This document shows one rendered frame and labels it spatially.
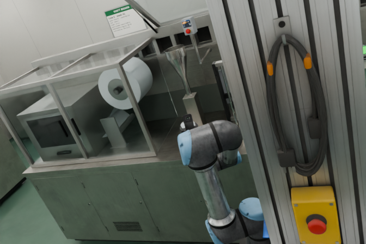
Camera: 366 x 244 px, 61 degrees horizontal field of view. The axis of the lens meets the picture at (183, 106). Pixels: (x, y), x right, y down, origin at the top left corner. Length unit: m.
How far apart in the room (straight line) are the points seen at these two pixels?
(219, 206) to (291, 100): 0.70
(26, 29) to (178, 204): 4.71
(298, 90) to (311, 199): 0.24
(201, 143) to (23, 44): 5.60
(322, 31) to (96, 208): 2.43
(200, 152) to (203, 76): 1.36
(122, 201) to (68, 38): 3.79
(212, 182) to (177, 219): 1.32
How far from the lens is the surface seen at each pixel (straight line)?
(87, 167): 2.46
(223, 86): 1.92
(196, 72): 2.40
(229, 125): 1.12
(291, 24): 0.60
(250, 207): 1.36
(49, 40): 6.05
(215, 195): 1.23
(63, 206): 2.99
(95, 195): 2.67
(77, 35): 5.68
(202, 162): 1.11
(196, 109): 2.22
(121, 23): 5.17
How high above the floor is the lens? 1.98
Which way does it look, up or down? 23 degrees down
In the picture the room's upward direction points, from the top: 19 degrees counter-clockwise
